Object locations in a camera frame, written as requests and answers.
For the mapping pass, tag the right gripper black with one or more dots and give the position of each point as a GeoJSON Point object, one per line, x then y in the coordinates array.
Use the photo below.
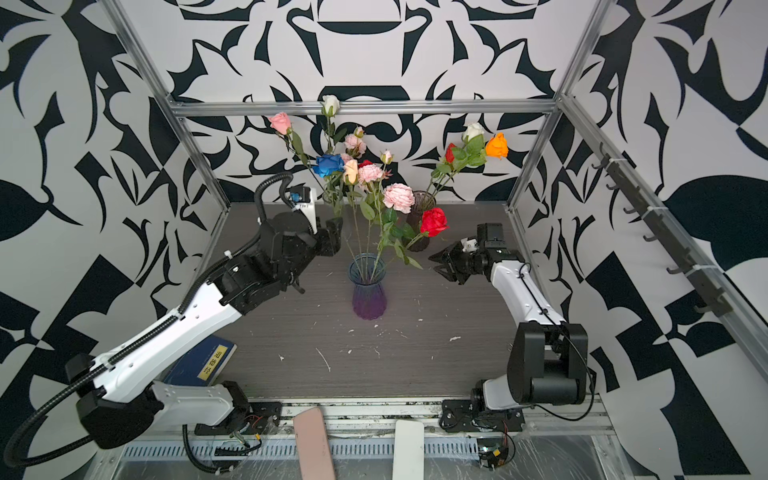
{"type": "Point", "coordinates": [450, 259]}

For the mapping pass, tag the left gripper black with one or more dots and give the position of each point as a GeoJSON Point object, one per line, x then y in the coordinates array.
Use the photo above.
{"type": "Point", "coordinates": [326, 236]}

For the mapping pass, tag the clear glass vase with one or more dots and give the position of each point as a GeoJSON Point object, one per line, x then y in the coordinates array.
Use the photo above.
{"type": "Point", "coordinates": [334, 196]}

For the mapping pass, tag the dark red glass vase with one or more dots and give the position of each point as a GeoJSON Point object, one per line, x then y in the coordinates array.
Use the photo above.
{"type": "Point", "coordinates": [424, 201]}

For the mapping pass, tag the blue purple glass vase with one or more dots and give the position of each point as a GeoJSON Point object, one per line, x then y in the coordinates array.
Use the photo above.
{"type": "Point", "coordinates": [367, 272]}

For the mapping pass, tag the cream peach rose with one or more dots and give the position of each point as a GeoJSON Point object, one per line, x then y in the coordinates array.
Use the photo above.
{"type": "Point", "coordinates": [350, 177]}

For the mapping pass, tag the orange rose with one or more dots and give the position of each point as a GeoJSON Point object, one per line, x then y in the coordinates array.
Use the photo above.
{"type": "Point", "coordinates": [496, 147]}

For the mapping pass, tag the pink spray roses stem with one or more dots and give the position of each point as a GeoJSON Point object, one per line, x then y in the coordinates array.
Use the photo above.
{"type": "Point", "coordinates": [354, 145]}

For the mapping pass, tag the white rose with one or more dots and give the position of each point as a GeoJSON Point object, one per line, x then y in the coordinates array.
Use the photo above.
{"type": "Point", "coordinates": [470, 152]}
{"type": "Point", "coordinates": [330, 107]}

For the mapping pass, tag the pink rose single stem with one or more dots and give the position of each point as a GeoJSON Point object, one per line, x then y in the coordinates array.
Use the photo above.
{"type": "Point", "coordinates": [283, 128]}

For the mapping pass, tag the pink carnation stem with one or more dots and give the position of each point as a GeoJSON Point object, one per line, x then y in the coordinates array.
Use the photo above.
{"type": "Point", "coordinates": [392, 201]}

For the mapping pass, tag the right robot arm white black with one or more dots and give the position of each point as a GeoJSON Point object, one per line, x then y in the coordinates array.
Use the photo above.
{"type": "Point", "coordinates": [547, 367]}

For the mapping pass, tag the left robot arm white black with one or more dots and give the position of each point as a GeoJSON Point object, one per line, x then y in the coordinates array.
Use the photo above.
{"type": "Point", "coordinates": [119, 394]}

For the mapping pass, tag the blue book yellow label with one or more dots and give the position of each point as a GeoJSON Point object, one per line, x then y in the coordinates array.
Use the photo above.
{"type": "Point", "coordinates": [201, 365]}

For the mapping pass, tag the pink flat paddle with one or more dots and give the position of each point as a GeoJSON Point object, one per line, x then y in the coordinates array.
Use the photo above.
{"type": "Point", "coordinates": [312, 443]}

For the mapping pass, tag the small circuit board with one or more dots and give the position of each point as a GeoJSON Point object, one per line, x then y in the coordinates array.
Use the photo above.
{"type": "Point", "coordinates": [495, 453]}

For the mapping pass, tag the white flat paddle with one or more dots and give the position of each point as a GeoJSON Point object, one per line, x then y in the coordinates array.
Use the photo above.
{"type": "Point", "coordinates": [409, 449]}

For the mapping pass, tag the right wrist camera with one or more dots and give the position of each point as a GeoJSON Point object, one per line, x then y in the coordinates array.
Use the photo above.
{"type": "Point", "coordinates": [469, 245]}

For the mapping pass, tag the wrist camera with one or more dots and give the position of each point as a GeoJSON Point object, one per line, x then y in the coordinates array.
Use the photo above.
{"type": "Point", "coordinates": [304, 199]}
{"type": "Point", "coordinates": [469, 245]}

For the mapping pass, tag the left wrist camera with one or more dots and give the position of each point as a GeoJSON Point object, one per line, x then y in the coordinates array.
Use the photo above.
{"type": "Point", "coordinates": [304, 199]}

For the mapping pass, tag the aluminium frame rail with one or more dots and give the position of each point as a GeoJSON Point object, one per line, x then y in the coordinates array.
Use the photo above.
{"type": "Point", "coordinates": [371, 107]}

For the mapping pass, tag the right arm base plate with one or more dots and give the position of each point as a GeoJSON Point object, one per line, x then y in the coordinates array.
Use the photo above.
{"type": "Point", "coordinates": [459, 416]}

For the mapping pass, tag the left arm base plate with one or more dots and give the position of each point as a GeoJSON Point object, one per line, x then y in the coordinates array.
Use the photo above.
{"type": "Point", "coordinates": [249, 419]}

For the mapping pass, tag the wall hook rack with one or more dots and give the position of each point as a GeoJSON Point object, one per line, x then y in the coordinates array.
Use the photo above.
{"type": "Point", "coordinates": [666, 230]}

